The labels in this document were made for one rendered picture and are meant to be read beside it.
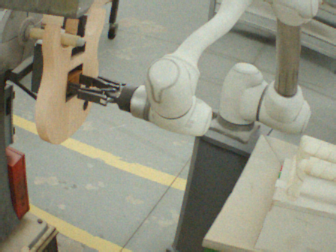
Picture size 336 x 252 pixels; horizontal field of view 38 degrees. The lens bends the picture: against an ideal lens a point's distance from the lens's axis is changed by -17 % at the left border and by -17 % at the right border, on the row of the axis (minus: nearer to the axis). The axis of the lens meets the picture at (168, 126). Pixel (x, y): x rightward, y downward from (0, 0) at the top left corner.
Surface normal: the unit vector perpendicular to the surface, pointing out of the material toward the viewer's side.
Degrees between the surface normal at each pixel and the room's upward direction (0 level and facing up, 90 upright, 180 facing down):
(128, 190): 0
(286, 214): 90
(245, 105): 91
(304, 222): 90
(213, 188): 90
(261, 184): 0
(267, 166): 0
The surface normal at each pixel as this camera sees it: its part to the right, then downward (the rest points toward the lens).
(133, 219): 0.13, -0.85
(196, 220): -0.49, 0.39
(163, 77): -0.22, -0.31
